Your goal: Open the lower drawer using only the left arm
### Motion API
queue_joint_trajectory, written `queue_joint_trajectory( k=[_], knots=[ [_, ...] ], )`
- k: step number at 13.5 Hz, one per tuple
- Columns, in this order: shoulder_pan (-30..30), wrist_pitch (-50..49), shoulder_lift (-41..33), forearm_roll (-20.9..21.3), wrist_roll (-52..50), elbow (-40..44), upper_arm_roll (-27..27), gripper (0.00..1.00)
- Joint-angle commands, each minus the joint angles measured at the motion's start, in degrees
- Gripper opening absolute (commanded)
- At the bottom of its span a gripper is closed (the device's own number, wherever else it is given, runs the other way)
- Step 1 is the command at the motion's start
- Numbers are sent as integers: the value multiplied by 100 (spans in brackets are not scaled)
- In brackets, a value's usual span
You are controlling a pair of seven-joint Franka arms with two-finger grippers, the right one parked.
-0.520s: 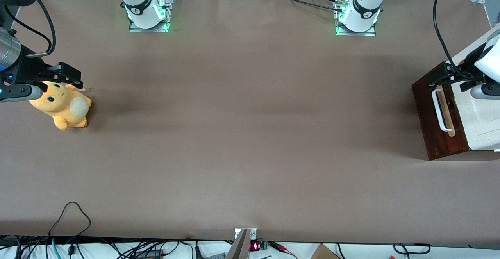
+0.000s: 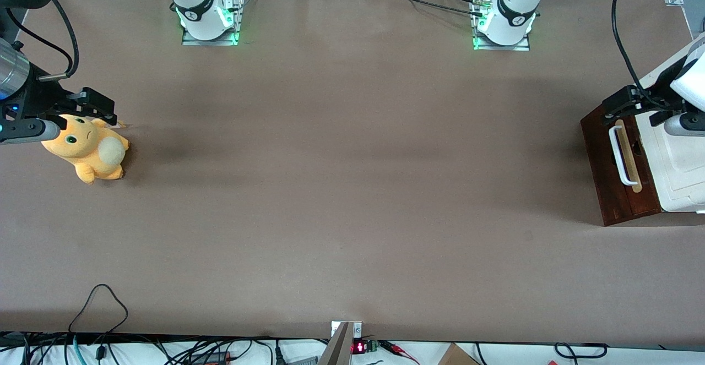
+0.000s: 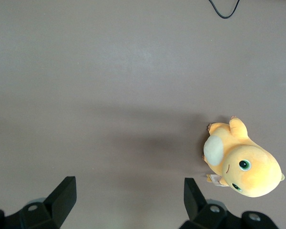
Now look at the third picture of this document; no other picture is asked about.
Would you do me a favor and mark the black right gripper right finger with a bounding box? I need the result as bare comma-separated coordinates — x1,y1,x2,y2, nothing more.
180,177,244,229

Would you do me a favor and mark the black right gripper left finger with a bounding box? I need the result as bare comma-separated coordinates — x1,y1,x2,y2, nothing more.
3,176,77,229

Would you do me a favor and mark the black looped table cable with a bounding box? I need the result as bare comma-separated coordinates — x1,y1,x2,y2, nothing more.
208,0,241,19

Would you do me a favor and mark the yellow plush toy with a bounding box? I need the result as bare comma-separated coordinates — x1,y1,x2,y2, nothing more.
202,115,286,198

